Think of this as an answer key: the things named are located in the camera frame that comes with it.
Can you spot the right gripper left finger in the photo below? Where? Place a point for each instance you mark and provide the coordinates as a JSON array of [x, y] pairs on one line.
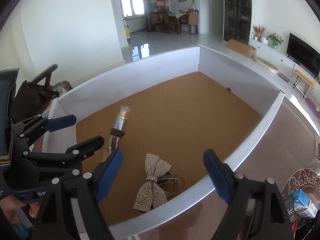
[[68, 202]]

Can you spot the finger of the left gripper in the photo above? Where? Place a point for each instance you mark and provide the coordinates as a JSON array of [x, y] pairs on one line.
[[34, 127], [46, 166]]

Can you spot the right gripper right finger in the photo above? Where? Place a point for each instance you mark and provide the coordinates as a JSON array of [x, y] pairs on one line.
[[270, 219]]

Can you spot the black rectangular box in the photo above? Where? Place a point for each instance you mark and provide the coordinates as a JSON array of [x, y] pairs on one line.
[[288, 201]]

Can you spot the blue white ointment box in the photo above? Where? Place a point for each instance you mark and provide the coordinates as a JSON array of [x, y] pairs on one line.
[[303, 206]]

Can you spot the gold cosmetic tube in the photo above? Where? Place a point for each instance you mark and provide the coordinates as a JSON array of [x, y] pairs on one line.
[[117, 131]]

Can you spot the rhinestone bow hair clip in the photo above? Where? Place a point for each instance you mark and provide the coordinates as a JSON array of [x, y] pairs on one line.
[[150, 194]]

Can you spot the gold pearl hair claw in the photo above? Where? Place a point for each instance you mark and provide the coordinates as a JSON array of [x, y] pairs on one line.
[[171, 184]]

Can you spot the white cardboard box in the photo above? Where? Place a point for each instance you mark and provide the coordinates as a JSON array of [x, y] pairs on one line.
[[182, 102]]

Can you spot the wooden bench stool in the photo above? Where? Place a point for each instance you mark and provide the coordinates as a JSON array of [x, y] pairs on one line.
[[308, 84]]

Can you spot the white tv cabinet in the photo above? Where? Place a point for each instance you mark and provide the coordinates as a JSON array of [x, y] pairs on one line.
[[282, 62]]

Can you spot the brown cardboard carton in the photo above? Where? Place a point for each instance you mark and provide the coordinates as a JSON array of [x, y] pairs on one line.
[[241, 48]]

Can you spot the black flat television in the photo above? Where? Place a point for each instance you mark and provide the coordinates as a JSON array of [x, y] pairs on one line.
[[304, 54]]

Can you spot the green potted plant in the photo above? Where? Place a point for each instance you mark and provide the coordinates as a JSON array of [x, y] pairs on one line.
[[276, 40]]

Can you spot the dining table with chairs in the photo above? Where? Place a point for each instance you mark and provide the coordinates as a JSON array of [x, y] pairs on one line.
[[168, 22]]

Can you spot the red flower vase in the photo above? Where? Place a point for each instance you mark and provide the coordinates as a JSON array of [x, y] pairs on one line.
[[258, 31]]

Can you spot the dark display cabinet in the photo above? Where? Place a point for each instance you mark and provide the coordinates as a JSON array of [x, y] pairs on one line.
[[237, 20]]

